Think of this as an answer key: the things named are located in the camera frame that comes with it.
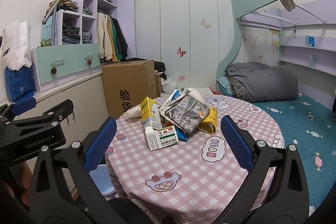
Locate yellow paper bag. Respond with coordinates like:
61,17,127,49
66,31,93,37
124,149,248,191
197,107,218,135

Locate white green medicine box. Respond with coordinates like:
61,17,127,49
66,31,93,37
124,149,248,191
145,126,179,151

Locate blue snack wrapper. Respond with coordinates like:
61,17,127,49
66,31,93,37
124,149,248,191
175,127,189,142

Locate yellow drink carton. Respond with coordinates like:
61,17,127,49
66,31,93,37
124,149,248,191
141,97,162,130

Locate newspaper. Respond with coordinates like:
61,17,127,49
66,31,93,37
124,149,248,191
159,86,210,134

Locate light blue trash bin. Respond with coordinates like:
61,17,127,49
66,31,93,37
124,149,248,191
89,164,115,197

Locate blue package bag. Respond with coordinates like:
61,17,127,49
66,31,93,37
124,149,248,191
4,67,36,102

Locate beige low cabinet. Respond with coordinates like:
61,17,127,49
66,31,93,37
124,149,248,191
0,70,111,151

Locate teal drawer unit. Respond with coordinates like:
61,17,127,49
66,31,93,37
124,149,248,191
31,43,101,93

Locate pink checkered tablecloth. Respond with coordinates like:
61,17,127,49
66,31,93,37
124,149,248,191
105,93,285,223

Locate white shopping bag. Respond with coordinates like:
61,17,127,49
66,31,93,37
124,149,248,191
1,21,32,71

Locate grey folded quilt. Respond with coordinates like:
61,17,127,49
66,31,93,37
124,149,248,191
226,62,298,102

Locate teal bed sheet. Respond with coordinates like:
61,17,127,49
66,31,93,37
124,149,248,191
255,93,336,208

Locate large cardboard box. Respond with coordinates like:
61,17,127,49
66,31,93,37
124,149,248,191
102,60,157,119

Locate purple shelf cabinet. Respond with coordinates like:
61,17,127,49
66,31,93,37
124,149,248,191
42,0,135,60

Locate hanging clothes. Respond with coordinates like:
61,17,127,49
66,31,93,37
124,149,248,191
96,12,128,63

